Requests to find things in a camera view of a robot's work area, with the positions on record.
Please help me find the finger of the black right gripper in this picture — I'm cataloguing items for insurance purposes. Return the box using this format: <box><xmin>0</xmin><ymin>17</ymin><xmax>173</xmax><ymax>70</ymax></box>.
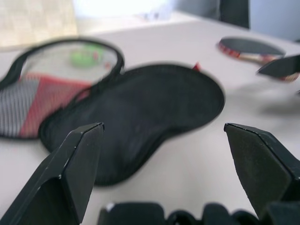
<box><xmin>256</xmin><ymin>54</ymin><xmax>300</xmax><ymax>78</ymax></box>

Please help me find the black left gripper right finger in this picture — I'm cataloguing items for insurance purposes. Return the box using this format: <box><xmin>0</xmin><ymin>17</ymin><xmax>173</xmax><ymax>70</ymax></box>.
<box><xmin>224</xmin><ymin>123</ymin><xmax>300</xmax><ymax>218</ymax></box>

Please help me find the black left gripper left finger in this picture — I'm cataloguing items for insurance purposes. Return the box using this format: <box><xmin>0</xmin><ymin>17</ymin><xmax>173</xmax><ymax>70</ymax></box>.
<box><xmin>0</xmin><ymin>122</ymin><xmax>105</xmax><ymax>225</ymax></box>

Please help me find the black and red paddle case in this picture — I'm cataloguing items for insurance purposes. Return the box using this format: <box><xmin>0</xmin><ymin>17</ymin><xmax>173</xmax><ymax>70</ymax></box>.
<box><xmin>0</xmin><ymin>37</ymin><xmax>226</xmax><ymax>188</ymax></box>

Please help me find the black office chair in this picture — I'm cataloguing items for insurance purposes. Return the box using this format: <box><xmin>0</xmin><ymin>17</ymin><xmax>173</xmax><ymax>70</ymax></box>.
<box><xmin>219</xmin><ymin>0</ymin><xmax>251</xmax><ymax>30</ymax></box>

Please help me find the cream woven storage box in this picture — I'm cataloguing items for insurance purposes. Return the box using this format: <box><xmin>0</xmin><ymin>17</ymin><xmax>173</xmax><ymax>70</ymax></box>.
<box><xmin>0</xmin><ymin>0</ymin><xmax>78</xmax><ymax>48</ymax></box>

